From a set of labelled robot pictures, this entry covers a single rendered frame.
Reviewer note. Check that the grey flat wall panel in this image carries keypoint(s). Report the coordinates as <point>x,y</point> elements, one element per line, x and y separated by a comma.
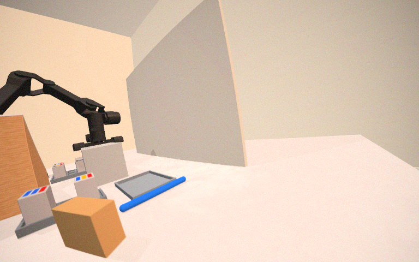
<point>183,98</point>

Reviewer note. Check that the blue rod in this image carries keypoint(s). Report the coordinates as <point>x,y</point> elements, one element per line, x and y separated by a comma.
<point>151,194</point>

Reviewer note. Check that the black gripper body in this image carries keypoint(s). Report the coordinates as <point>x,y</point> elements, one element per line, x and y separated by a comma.
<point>97,133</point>

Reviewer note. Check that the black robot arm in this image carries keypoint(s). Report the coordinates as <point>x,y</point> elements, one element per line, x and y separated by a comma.
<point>19,84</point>

